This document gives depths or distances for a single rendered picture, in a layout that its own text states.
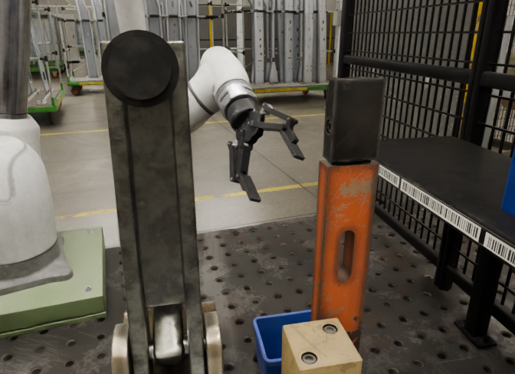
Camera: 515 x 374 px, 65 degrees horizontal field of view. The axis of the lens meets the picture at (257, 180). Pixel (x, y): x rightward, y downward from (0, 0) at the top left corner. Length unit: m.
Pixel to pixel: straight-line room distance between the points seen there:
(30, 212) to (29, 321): 0.20
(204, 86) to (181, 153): 0.80
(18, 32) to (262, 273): 0.73
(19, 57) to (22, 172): 0.28
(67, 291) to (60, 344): 0.10
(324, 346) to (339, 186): 0.08
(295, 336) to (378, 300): 0.68
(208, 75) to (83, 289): 0.54
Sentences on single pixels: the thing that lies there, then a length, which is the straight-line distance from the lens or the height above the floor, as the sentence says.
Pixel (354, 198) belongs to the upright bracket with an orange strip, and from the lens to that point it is 0.22.
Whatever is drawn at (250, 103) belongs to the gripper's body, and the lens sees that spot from 0.91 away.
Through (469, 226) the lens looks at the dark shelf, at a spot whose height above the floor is 1.02.
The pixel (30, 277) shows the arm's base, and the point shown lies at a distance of 0.92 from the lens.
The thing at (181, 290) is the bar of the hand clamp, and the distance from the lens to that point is 0.22.
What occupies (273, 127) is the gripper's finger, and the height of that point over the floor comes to 1.04.
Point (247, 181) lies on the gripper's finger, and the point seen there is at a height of 0.92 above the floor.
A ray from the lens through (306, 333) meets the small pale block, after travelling 0.24.
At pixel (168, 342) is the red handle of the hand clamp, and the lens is 0.23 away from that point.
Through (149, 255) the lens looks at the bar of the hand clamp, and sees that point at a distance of 0.21.
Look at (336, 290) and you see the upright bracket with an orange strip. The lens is 0.25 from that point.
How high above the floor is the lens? 1.22
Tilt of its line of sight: 20 degrees down
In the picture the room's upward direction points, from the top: straight up
